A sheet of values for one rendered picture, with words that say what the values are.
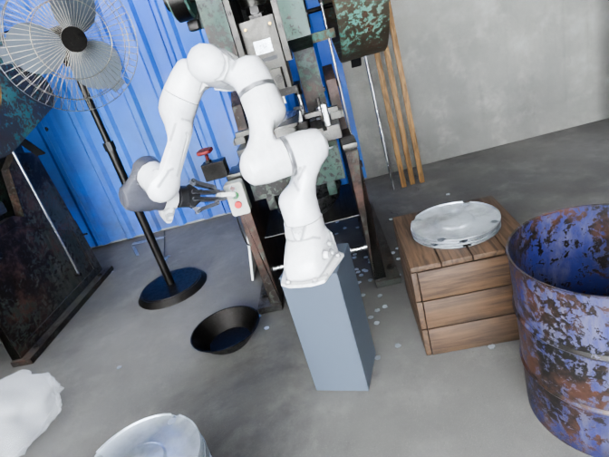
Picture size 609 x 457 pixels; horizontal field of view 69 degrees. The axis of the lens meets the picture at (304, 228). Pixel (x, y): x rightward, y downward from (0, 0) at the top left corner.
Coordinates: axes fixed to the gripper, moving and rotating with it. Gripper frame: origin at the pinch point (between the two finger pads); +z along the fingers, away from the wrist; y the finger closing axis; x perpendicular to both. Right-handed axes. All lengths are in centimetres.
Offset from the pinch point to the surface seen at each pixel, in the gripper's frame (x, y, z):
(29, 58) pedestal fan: 52, 75, -44
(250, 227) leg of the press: 13.1, -10.3, 18.2
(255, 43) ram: -12, 59, 20
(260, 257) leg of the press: 18.0, -23.2, 23.8
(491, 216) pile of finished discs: -71, -30, 53
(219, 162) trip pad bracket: 9.6, 16.3, 7.0
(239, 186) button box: 2.3, 4.1, 8.8
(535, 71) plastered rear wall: -47, 66, 231
